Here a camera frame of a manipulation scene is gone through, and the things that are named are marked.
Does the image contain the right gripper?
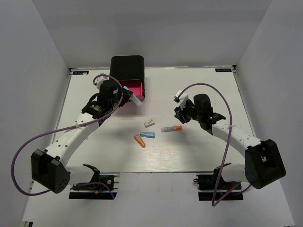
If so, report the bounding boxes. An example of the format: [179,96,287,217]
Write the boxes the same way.
[175,100,203,124]

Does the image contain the blue cap highlighter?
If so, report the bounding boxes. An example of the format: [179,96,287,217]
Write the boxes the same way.
[123,86,142,107]

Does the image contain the orange cap highlighter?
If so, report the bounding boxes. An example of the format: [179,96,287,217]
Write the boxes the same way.
[160,125,182,132]

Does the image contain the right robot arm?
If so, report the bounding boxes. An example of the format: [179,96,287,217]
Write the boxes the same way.
[174,91,286,189]

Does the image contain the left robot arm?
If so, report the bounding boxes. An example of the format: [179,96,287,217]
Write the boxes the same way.
[31,79,133,193]

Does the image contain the black drawer cabinet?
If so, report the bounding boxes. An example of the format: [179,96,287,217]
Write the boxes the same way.
[109,55,145,91]

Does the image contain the white staples box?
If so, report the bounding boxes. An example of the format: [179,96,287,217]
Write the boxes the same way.
[143,119,155,128]

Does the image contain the blue correction tape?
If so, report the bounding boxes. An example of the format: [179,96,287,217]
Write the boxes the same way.
[139,132,155,139]

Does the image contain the orange correction tape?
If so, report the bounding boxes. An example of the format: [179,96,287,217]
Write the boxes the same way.
[134,134,146,148]

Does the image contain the left blue table sticker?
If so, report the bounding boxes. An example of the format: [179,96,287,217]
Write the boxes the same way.
[72,70,89,75]

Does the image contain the blue table corner sticker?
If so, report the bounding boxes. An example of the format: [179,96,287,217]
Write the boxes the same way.
[215,68,232,72]

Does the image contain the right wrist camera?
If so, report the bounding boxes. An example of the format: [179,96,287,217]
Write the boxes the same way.
[174,90,188,106]

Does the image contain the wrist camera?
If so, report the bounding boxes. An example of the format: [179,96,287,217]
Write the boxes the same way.
[174,90,188,106]
[93,73,109,90]

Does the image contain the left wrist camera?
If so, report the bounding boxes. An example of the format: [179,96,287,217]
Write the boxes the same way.
[93,73,109,90]

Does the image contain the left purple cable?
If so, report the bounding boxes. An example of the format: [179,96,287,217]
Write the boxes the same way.
[10,74,125,199]

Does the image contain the purple cable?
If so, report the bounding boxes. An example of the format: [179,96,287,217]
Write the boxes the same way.
[178,83,251,208]
[10,74,125,199]

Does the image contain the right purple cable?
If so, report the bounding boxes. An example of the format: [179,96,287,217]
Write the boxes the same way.
[178,83,251,208]

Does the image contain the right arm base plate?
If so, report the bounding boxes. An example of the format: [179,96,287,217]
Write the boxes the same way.
[193,173,243,201]

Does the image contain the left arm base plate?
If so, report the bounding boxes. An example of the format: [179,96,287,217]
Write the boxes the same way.
[69,173,120,200]

